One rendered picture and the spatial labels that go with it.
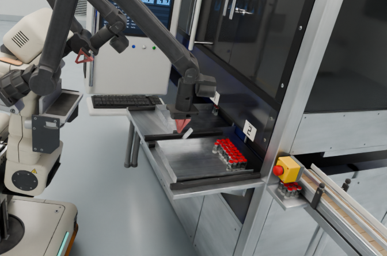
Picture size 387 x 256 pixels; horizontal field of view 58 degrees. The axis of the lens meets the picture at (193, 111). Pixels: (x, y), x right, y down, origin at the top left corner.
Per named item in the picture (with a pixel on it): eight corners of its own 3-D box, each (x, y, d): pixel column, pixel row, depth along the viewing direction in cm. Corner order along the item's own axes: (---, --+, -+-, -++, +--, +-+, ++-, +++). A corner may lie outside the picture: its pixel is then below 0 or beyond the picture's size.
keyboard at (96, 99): (158, 98, 215) (158, 94, 214) (164, 109, 204) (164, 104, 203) (90, 97, 200) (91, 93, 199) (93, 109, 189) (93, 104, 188)
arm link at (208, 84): (184, 55, 117) (186, 68, 110) (217, 59, 119) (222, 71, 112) (178, 86, 124) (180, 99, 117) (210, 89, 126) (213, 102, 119)
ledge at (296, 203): (292, 184, 148) (293, 181, 147) (312, 205, 138) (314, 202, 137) (265, 189, 142) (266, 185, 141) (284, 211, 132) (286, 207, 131)
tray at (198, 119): (212, 109, 198) (213, 103, 196) (234, 132, 177) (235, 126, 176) (155, 110, 183) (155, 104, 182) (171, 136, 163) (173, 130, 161)
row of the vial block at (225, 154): (217, 147, 161) (220, 138, 159) (236, 171, 146) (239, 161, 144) (213, 148, 160) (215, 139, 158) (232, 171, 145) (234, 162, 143)
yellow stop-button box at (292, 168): (287, 169, 140) (292, 155, 137) (299, 181, 134) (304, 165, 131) (272, 172, 136) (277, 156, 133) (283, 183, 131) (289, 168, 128)
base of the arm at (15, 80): (7, 72, 116) (-11, 85, 106) (27, 61, 115) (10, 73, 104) (24, 93, 120) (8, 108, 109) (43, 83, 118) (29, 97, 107)
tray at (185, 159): (223, 142, 166) (224, 136, 165) (251, 176, 145) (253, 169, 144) (155, 147, 152) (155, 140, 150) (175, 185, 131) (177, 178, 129)
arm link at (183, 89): (178, 73, 119) (179, 79, 114) (198, 75, 120) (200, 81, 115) (175, 92, 122) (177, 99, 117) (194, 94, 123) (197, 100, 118)
